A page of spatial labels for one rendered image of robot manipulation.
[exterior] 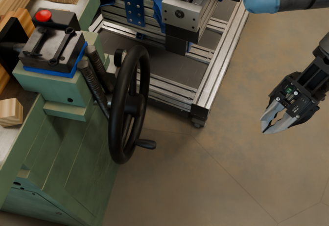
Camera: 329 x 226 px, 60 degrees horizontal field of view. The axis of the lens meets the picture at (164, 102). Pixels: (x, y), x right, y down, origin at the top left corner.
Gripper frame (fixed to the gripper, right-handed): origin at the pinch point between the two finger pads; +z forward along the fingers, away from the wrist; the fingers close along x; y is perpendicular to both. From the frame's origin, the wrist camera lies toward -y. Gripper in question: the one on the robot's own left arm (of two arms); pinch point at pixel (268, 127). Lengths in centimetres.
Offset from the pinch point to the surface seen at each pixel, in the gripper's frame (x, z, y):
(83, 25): -50, 8, 15
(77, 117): -27.7, 15.5, 27.7
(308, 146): 14, 41, -94
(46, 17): -41, -1, 31
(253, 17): -71, 18, -143
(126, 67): -25.9, 0.5, 21.8
